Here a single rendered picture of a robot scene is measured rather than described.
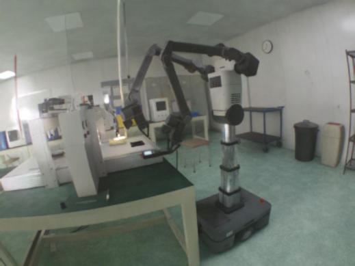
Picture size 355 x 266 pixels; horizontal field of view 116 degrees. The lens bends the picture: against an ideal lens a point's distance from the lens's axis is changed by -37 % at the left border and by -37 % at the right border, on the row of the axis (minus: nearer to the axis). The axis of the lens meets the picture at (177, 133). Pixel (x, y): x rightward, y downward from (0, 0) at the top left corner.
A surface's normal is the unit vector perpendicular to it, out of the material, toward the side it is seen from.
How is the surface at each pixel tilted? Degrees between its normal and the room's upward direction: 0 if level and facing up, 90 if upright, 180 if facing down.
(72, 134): 90
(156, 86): 90
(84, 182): 90
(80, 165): 90
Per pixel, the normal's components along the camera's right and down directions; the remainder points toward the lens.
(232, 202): 0.40, 0.13
